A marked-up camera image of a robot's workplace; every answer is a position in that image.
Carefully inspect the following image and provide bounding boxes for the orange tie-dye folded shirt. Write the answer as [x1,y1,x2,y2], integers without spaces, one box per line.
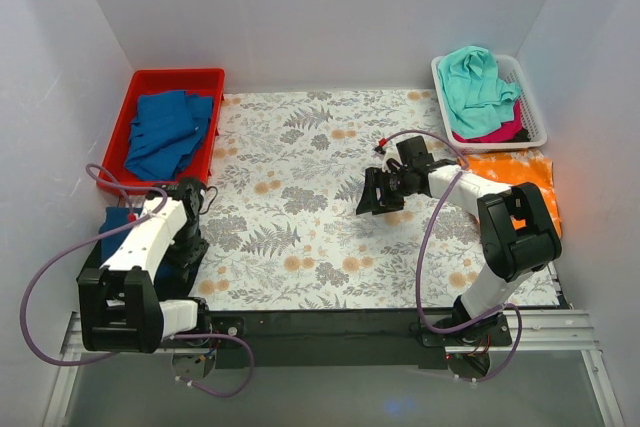
[468,149,562,237]

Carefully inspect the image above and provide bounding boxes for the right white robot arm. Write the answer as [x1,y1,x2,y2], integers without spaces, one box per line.
[356,136,562,345]

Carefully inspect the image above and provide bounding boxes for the black folded shirt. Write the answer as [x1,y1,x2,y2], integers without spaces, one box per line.
[80,239,198,301]

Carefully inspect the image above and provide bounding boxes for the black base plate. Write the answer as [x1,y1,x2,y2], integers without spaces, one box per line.
[205,308,512,370]

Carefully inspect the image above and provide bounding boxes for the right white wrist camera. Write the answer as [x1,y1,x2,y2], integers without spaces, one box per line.
[374,138,402,172]

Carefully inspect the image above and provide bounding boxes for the magenta shirt in basket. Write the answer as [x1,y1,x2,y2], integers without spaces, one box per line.
[466,100,523,143]

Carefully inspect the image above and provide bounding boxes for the floral table mat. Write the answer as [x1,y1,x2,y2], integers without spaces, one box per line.
[94,89,561,312]

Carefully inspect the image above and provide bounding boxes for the blue shirt in red bin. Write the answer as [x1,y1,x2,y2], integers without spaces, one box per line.
[124,90,214,182]

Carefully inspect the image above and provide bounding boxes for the teal t shirt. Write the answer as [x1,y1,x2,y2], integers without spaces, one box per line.
[436,46,521,140]

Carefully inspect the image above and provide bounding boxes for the red plastic bin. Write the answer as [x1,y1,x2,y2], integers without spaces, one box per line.
[102,69,225,190]

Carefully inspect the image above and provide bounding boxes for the dark blue t shirt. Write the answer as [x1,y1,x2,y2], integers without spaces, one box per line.
[99,201,198,281]

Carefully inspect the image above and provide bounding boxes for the white plastic basket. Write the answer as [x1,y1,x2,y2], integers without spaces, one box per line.
[431,54,547,154]

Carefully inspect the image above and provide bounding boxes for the aluminium mounting rail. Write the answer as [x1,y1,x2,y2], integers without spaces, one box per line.
[44,309,623,426]

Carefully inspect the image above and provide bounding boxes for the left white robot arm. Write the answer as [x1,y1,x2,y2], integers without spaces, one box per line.
[77,177,213,353]

